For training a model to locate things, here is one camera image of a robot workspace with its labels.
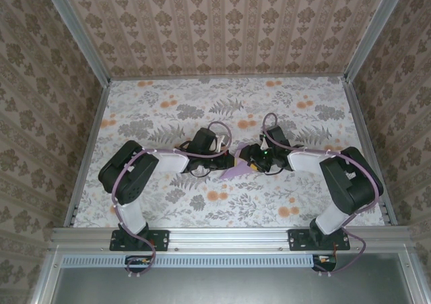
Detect purple cloth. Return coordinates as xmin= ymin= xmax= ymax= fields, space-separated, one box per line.
xmin=218 ymin=143 xmax=257 ymax=181

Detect floral table cover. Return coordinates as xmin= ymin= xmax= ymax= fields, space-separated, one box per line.
xmin=72 ymin=78 xmax=387 ymax=229

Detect black connector board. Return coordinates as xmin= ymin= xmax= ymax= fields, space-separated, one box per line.
xmin=311 ymin=253 xmax=337 ymax=273
xmin=125 ymin=255 xmax=152 ymax=273

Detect grey metal panel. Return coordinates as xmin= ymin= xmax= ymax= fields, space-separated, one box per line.
xmin=55 ymin=266 xmax=408 ymax=304

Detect right thin black camera cable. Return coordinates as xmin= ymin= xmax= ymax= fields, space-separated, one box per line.
xmin=263 ymin=165 xmax=289 ymax=177

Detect thin black camera cable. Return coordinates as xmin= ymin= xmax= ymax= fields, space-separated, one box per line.
xmin=263 ymin=165 xmax=289 ymax=177
xmin=178 ymin=140 xmax=216 ymax=179

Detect left thin black camera cable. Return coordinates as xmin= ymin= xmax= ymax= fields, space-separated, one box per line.
xmin=178 ymin=140 xmax=216 ymax=179

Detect wide aluminium base rail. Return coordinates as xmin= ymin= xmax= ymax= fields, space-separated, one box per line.
xmin=50 ymin=226 xmax=415 ymax=251

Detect thin aluminium cross rail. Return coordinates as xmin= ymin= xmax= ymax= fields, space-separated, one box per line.
xmin=109 ymin=75 xmax=347 ymax=83

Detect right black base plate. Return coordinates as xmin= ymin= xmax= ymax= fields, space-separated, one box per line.
xmin=288 ymin=229 xmax=351 ymax=251

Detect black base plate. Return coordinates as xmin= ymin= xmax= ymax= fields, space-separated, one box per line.
xmin=288 ymin=229 xmax=351 ymax=251
xmin=109 ymin=229 xmax=170 ymax=251

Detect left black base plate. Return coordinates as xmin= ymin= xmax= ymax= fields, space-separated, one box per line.
xmin=109 ymin=229 xmax=170 ymax=251

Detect aluminium side rail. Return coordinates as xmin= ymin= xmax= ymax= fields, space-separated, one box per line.
xmin=63 ymin=80 xmax=112 ymax=229
xmin=341 ymin=77 xmax=398 ymax=227

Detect grey slotted cable duct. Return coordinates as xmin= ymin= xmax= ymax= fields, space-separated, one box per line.
xmin=62 ymin=253 xmax=316 ymax=268

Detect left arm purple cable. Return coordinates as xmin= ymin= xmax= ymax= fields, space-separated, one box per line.
xmin=112 ymin=121 xmax=232 ymax=278

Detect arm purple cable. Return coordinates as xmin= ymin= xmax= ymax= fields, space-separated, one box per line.
xmin=261 ymin=112 xmax=385 ymax=275
xmin=112 ymin=121 xmax=232 ymax=278

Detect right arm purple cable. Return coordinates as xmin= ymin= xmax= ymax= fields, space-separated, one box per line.
xmin=261 ymin=112 xmax=385 ymax=275

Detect aluminium corner post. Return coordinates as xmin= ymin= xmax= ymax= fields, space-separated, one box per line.
xmin=342 ymin=0 xmax=413 ymax=84
xmin=40 ymin=0 xmax=112 ymax=86

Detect aluminium lower frame bar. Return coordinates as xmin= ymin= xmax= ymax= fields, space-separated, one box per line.
xmin=29 ymin=246 xmax=65 ymax=304
xmin=399 ymin=251 xmax=424 ymax=304

